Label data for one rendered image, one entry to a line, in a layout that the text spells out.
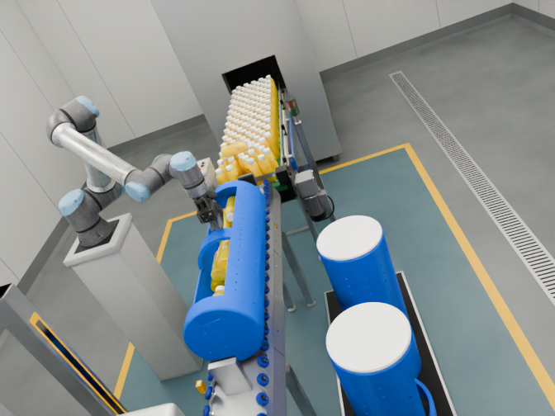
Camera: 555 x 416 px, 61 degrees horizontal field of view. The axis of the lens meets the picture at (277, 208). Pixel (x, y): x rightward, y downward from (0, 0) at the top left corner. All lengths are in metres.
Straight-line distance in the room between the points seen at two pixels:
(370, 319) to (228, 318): 0.48
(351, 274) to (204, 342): 0.64
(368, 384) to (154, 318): 1.68
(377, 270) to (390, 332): 0.44
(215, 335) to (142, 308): 1.24
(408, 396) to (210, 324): 0.69
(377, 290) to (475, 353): 0.92
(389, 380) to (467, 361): 1.25
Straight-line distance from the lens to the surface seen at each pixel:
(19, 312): 1.38
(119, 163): 1.94
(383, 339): 1.56
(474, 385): 2.68
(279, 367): 1.83
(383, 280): 2.00
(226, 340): 1.73
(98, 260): 2.72
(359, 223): 2.02
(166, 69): 6.95
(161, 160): 1.90
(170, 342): 3.08
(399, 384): 1.59
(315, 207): 2.94
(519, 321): 2.91
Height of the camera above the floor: 2.24
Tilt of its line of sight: 31 degrees down
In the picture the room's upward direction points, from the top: 23 degrees counter-clockwise
